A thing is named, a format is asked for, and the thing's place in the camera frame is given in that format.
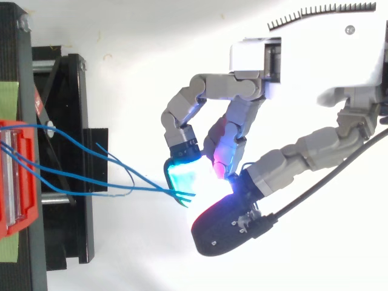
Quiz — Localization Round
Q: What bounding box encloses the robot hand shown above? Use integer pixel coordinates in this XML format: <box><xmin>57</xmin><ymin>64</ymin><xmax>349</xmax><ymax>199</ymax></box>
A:
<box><xmin>161</xmin><ymin>1</ymin><xmax>388</xmax><ymax>258</ymax></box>

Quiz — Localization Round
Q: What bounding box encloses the blue cable bundle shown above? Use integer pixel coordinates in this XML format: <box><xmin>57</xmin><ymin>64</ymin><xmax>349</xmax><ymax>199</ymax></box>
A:
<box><xmin>0</xmin><ymin>124</ymin><xmax>196</xmax><ymax>209</ymax></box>

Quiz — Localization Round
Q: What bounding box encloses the black stand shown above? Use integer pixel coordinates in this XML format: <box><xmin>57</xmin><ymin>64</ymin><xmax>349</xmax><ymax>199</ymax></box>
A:
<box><xmin>0</xmin><ymin>2</ymin><xmax>109</xmax><ymax>291</ymax></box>

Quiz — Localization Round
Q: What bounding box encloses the red bin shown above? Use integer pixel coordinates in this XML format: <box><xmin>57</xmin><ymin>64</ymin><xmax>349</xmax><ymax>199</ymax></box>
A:
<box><xmin>0</xmin><ymin>119</ymin><xmax>39</xmax><ymax>240</ymax></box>

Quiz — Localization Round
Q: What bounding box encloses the thin black cable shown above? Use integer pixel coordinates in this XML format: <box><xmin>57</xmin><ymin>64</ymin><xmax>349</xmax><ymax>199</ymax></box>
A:
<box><xmin>247</xmin><ymin>129</ymin><xmax>388</xmax><ymax>240</ymax></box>

